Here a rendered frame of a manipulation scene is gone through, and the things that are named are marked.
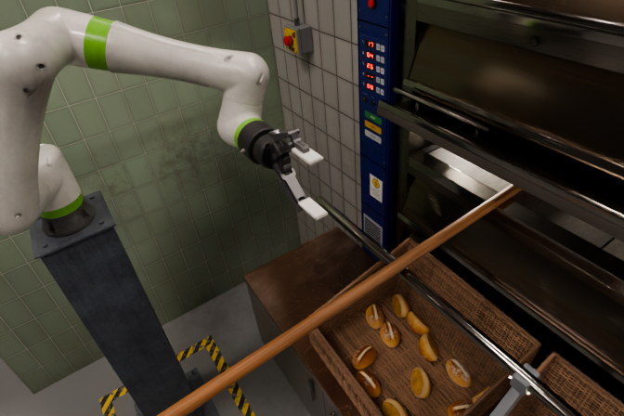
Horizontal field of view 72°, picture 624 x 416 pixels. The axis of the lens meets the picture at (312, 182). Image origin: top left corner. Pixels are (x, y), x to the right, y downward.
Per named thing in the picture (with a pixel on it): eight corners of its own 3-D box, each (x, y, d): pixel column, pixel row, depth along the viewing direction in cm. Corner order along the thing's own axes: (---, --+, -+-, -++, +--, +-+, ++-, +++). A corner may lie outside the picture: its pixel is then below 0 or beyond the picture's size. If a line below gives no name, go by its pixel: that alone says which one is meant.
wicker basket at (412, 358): (407, 282, 177) (409, 233, 161) (526, 393, 137) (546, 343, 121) (307, 342, 159) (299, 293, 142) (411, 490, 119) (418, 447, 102)
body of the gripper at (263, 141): (278, 125, 98) (300, 141, 91) (282, 157, 103) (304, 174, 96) (249, 137, 95) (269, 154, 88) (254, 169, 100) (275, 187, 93)
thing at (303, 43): (300, 45, 178) (298, 20, 172) (314, 51, 171) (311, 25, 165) (285, 49, 175) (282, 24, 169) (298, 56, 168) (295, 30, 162)
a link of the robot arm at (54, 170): (23, 227, 119) (-13, 172, 107) (50, 193, 131) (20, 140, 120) (69, 224, 118) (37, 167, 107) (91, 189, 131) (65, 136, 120)
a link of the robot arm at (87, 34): (19, 65, 94) (8, 9, 87) (46, 46, 104) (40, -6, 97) (105, 83, 97) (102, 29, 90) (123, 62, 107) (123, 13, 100)
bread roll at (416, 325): (426, 328, 150) (416, 339, 151) (435, 331, 155) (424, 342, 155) (408, 307, 158) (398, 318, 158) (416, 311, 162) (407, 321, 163)
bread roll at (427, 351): (433, 354, 142) (419, 362, 144) (443, 361, 145) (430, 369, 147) (423, 329, 150) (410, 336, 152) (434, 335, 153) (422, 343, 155)
